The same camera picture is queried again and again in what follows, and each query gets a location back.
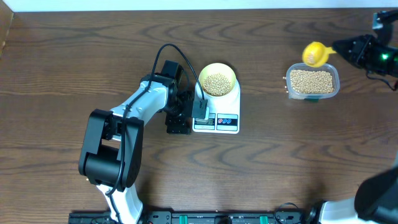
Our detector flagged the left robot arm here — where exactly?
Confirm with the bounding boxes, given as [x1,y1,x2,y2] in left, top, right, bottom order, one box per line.
[78,60,193,223]

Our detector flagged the yellow plastic bowl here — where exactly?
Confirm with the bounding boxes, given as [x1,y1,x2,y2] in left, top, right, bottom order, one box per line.
[198,63,237,96]

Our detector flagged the left black cable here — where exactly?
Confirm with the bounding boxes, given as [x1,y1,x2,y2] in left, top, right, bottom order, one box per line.
[104,43,206,224]

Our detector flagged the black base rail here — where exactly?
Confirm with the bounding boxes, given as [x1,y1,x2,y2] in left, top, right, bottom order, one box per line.
[68,211,305,224]

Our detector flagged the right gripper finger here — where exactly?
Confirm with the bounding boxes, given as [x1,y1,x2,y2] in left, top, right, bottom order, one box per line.
[337,35,363,50]
[332,43,361,66]

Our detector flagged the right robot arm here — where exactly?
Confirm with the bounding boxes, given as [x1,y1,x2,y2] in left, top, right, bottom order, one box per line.
[312,34,397,223]

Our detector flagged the clear container of soybeans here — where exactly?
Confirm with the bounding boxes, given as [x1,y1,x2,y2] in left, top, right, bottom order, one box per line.
[285,63,340,100]

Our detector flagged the yellow measuring scoop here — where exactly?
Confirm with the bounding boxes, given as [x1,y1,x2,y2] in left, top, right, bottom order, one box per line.
[302,42,336,68]

